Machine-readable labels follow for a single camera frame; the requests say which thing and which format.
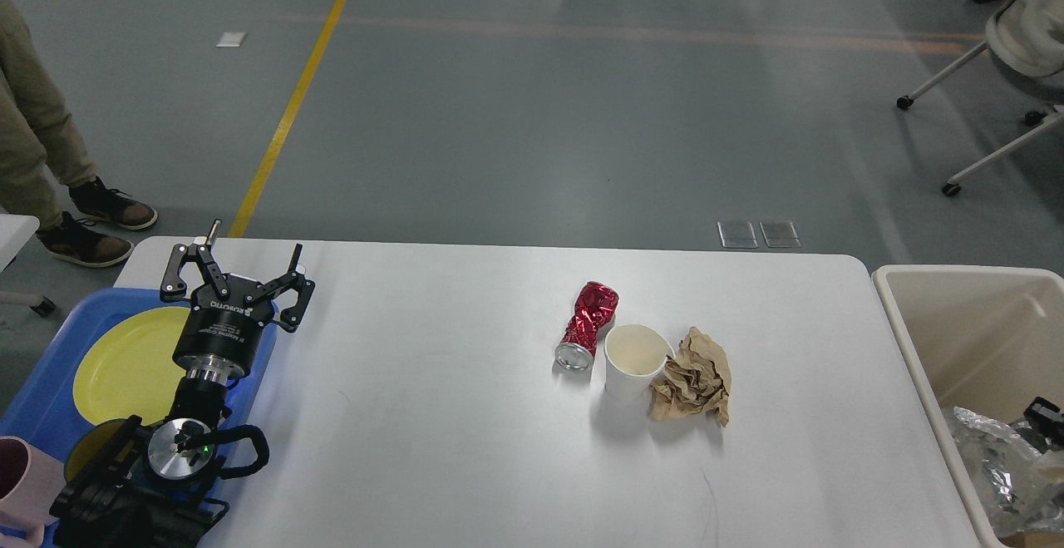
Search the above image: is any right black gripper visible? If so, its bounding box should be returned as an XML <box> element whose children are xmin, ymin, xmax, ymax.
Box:
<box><xmin>1023</xmin><ymin>397</ymin><xmax>1063</xmax><ymax>449</ymax></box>

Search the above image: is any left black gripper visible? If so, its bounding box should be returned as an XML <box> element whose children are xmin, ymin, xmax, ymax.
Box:
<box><xmin>160</xmin><ymin>219</ymin><xmax>317</xmax><ymax>383</ymax></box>

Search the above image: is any aluminium foil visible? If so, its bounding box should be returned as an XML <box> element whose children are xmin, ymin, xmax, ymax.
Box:
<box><xmin>943</xmin><ymin>406</ymin><xmax>1062</xmax><ymax>547</ymax></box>

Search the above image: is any yellow plate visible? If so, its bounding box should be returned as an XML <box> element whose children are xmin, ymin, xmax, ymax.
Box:
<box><xmin>72</xmin><ymin>308</ymin><xmax>189</xmax><ymax>424</ymax></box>

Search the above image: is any pink mug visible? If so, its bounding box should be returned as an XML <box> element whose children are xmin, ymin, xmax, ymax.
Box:
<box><xmin>1</xmin><ymin>436</ymin><xmax>67</xmax><ymax>547</ymax></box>

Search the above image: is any brown paper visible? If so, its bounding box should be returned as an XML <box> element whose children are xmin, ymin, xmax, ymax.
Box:
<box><xmin>650</xmin><ymin>327</ymin><xmax>732</xmax><ymax>427</ymax></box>

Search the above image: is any white paper cup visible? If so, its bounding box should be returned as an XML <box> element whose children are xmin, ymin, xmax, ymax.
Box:
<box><xmin>604</xmin><ymin>323</ymin><xmax>672</xmax><ymax>401</ymax></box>
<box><xmin>1032</xmin><ymin>449</ymin><xmax>1064</xmax><ymax>484</ymax></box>

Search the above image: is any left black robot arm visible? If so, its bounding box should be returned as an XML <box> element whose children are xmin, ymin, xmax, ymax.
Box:
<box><xmin>50</xmin><ymin>221</ymin><xmax>315</xmax><ymax>547</ymax></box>

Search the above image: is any beige plastic bin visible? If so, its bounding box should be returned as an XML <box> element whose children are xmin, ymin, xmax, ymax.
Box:
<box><xmin>872</xmin><ymin>264</ymin><xmax>1063</xmax><ymax>547</ymax></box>

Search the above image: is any white side table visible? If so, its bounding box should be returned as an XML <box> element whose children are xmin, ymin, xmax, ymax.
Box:
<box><xmin>1</xmin><ymin>212</ymin><xmax>56</xmax><ymax>318</ymax></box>

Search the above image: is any blue plastic tray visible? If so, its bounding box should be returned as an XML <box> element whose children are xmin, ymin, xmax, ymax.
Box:
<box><xmin>2</xmin><ymin>288</ymin><xmax>281</xmax><ymax>463</ymax></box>

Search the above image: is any white floor marker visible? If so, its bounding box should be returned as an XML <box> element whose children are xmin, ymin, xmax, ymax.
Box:
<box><xmin>215</xmin><ymin>32</ymin><xmax>248</xmax><ymax>48</ymax></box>

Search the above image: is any person in khaki trousers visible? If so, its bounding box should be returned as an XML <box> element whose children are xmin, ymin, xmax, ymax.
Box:
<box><xmin>1</xmin><ymin>0</ymin><xmax>157</xmax><ymax>269</ymax></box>

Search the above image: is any floor socket plate right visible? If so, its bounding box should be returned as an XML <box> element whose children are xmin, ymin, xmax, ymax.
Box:
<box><xmin>759</xmin><ymin>220</ymin><xmax>802</xmax><ymax>249</ymax></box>

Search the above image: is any floor socket plate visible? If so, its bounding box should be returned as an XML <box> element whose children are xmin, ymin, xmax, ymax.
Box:
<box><xmin>759</xmin><ymin>220</ymin><xmax>802</xmax><ymax>249</ymax></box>
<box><xmin>716</xmin><ymin>220</ymin><xmax>759</xmax><ymax>249</ymax></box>

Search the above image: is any crushed red can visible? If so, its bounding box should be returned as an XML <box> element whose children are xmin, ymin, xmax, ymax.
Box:
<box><xmin>554</xmin><ymin>280</ymin><xmax>619</xmax><ymax>373</ymax></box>

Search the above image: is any floor socket plate left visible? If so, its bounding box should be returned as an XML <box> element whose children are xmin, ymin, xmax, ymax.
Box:
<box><xmin>716</xmin><ymin>220</ymin><xmax>759</xmax><ymax>249</ymax></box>

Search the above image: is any white office chair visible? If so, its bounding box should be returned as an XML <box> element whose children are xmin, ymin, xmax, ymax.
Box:
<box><xmin>896</xmin><ymin>0</ymin><xmax>1063</xmax><ymax>198</ymax></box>

